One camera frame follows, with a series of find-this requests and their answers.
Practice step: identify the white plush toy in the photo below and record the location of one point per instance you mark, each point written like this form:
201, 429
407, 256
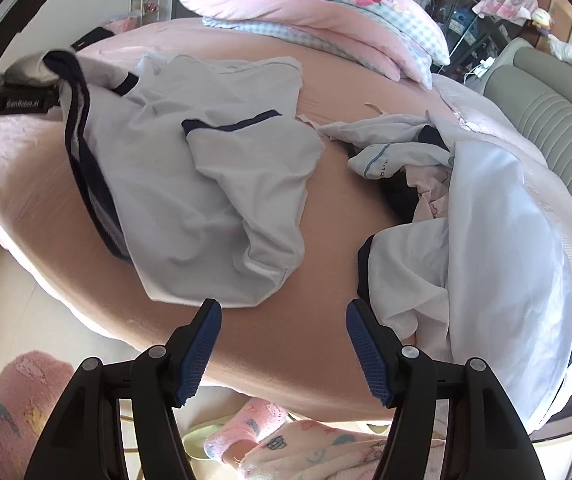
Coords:
560, 49

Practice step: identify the white shirt navy trim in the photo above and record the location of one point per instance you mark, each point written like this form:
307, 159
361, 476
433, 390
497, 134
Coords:
195, 171

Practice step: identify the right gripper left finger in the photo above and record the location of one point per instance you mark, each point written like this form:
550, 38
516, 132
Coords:
82, 438

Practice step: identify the pile of white clothes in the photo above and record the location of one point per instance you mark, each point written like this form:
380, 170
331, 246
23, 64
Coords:
480, 271

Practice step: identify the pink checked folded quilt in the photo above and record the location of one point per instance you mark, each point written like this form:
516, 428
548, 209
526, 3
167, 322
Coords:
395, 38

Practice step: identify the grey padded headboard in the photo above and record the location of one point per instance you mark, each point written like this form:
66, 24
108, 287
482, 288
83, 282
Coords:
534, 91

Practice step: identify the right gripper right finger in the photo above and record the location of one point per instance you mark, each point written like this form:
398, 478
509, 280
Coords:
485, 438

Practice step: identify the black bag on floor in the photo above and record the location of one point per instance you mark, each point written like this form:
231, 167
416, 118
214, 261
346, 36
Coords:
95, 35

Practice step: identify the pink bed sheet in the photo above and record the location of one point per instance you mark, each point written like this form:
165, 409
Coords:
293, 347

